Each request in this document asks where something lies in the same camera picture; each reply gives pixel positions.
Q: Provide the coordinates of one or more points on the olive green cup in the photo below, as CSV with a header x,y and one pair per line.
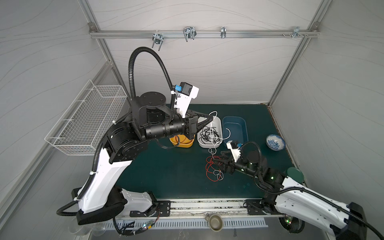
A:
x,y
215,222

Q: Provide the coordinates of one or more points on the white wire basket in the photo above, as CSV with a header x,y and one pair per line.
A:
x,y
82,125

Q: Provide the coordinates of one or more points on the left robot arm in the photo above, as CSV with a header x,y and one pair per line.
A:
x,y
100,199

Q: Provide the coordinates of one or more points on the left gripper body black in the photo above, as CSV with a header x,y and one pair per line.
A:
x,y
173,128

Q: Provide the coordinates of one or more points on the blue plastic tray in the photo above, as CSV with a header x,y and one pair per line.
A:
x,y
234,129

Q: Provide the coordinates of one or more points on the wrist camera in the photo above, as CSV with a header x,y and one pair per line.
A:
x,y
185,92
235,149

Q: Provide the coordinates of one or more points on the middle metal u-bolt clamp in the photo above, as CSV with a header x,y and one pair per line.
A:
x,y
189,33

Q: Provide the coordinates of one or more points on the small metal bracket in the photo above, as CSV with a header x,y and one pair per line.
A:
x,y
223,32

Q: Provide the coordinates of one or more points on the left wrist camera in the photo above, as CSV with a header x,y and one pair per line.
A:
x,y
185,92

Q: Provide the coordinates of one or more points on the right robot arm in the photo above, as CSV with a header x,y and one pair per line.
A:
x,y
285,196

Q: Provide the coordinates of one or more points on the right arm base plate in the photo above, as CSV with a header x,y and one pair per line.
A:
x,y
256,207

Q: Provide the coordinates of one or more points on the blue white ceramic bowl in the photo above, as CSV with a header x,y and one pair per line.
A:
x,y
275,142

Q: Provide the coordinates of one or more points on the yellow plastic tray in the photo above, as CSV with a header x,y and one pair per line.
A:
x,y
182,141

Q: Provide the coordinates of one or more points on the green lid glass jar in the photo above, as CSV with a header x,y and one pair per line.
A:
x,y
295,174

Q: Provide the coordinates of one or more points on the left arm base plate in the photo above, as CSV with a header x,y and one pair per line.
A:
x,y
158,209

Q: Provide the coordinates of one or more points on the clear glass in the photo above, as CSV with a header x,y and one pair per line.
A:
x,y
96,229

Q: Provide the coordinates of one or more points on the metal u-bolt clamp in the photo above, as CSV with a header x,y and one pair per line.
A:
x,y
157,39
189,33

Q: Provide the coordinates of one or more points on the white vented cable duct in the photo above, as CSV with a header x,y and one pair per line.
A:
x,y
198,223

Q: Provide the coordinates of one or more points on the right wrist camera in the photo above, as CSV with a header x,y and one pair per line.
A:
x,y
235,149

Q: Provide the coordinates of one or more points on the right metal hook bracket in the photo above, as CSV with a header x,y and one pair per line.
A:
x,y
295,34

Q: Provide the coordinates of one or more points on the horizontal metal rail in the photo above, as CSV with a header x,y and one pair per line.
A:
x,y
201,34

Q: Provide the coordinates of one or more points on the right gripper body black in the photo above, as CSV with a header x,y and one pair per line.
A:
x,y
227,163

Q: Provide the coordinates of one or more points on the left metal u-bolt clamp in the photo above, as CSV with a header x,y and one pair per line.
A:
x,y
157,39

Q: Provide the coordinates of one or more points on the white plastic tray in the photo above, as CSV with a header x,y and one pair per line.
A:
x,y
211,136

